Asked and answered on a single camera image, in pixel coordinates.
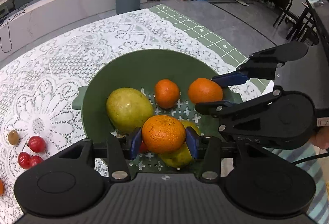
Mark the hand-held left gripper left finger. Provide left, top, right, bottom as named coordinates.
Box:
left=53, top=126, right=142, bottom=183

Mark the person's right hand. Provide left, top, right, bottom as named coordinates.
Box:
left=310, top=126, right=329, bottom=150

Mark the green plastic colander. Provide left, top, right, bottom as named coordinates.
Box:
left=71, top=49, right=243, bottom=181

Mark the green checked table mat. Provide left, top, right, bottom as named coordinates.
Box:
left=149, top=4, right=274, bottom=93

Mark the black power cable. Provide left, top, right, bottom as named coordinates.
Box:
left=0, top=8, right=26, bottom=53

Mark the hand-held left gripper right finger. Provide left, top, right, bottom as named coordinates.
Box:
left=185, top=128, right=268, bottom=183

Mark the white lace tablecloth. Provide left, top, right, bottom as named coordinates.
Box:
left=0, top=8, right=273, bottom=219

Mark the yellow-green grapefruit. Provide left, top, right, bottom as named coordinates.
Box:
left=158, top=120, right=201, bottom=168

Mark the yellow-green pear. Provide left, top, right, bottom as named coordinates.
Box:
left=106, top=87, right=154, bottom=134

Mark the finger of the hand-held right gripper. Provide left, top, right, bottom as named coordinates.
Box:
left=195, top=90, right=281, bottom=132
left=212, top=56, right=277, bottom=87

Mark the small brown kiwi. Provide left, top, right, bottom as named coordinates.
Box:
left=8, top=130, right=20, bottom=146

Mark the dark dining table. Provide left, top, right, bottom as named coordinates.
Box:
left=306, top=0, right=329, bottom=60

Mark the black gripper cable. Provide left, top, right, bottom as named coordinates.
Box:
left=292, top=151, right=323, bottom=166

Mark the black dining chair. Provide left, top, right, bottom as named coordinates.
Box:
left=272, top=0, right=320, bottom=46

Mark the white marble tv console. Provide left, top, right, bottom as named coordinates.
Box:
left=0, top=0, right=149, bottom=62

